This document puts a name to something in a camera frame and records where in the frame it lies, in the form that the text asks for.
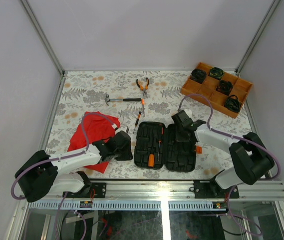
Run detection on black orange screwdriver large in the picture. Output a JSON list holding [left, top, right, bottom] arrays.
[[157, 125, 164, 163]]

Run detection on black plastic tool case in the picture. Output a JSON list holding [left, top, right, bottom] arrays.
[[133, 121, 196, 173]]

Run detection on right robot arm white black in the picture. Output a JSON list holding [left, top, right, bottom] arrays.
[[172, 110, 275, 197]]

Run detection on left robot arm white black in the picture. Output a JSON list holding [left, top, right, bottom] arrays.
[[11, 130, 133, 203]]

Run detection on red cloth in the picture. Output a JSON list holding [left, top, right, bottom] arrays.
[[67, 111, 121, 174]]

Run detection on thin black precision screwdriver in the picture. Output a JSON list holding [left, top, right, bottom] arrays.
[[133, 111, 142, 134]]

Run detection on small hammer black grip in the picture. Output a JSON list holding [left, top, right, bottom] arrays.
[[105, 94, 142, 106]]

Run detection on small orange tipped precision screwdriver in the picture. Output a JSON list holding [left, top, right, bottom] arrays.
[[141, 98, 145, 117]]

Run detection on orange wooden divided tray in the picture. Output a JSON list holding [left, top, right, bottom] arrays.
[[180, 62, 253, 119]]

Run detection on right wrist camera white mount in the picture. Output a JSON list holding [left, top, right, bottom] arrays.
[[183, 109, 192, 118]]

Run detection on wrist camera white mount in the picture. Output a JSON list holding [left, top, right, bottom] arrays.
[[183, 109, 192, 118], [115, 125, 129, 134]]

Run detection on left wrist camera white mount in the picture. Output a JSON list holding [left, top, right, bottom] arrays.
[[115, 125, 129, 134]]

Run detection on rolled green strap right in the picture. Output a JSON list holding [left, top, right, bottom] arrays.
[[223, 94, 243, 112]]

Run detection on rolled green strap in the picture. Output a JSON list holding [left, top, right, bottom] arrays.
[[208, 66, 225, 80], [223, 94, 243, 112]]

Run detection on rolled dark strap top-left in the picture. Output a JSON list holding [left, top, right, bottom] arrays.
[[191, 68, 207, 83]]

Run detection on orange handled pliers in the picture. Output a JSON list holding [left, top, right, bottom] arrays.
[[136, 77, 150, 99]]

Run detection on rolled dark strap middle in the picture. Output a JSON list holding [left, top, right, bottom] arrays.
[[216, 79, 234, 95]]

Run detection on rolled green strap top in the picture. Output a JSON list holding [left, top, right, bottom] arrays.
[[208, 66, 225, 80]]

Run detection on aluminium frame rail front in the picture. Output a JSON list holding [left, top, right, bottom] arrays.
[[27, 180, 284, 212]]

